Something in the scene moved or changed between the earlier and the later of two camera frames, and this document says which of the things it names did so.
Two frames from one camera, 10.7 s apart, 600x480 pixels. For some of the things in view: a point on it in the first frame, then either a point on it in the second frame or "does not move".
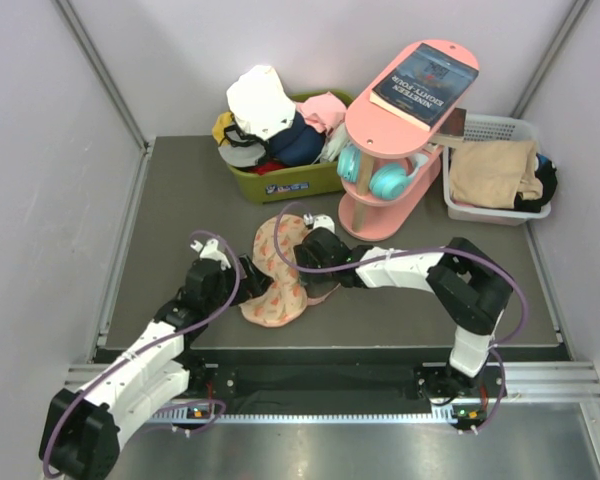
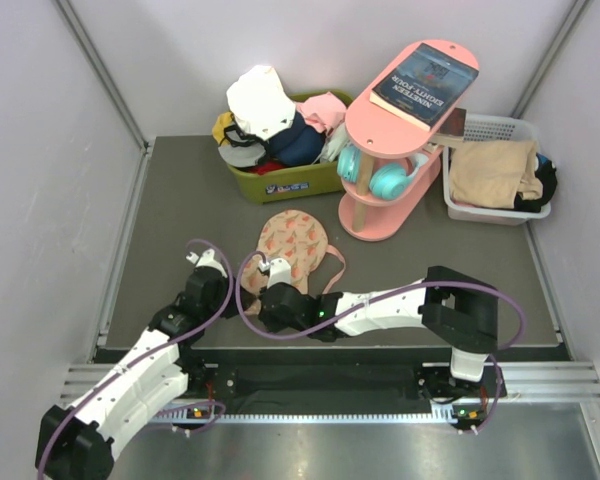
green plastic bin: [298, 184] does not move
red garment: [265, 167] does not move
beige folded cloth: [493, 174] does not move
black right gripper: [303, 257] → [271, 323]
